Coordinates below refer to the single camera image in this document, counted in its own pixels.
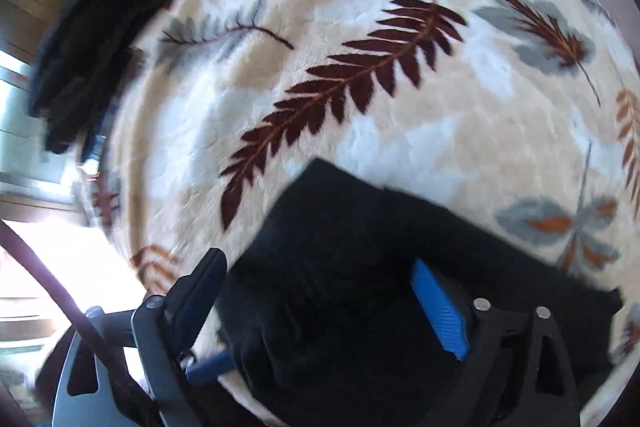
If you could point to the leaf printed cream blanket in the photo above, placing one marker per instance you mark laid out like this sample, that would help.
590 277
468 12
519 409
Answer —
400 117

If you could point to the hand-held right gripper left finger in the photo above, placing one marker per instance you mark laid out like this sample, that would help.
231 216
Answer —
199 294

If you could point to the dark cloth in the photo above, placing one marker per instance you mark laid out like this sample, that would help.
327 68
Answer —
115 7

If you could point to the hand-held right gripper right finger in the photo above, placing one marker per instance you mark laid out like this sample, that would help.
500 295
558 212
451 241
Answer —
440 312

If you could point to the black pants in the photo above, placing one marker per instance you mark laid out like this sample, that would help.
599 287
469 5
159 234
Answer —
340 267

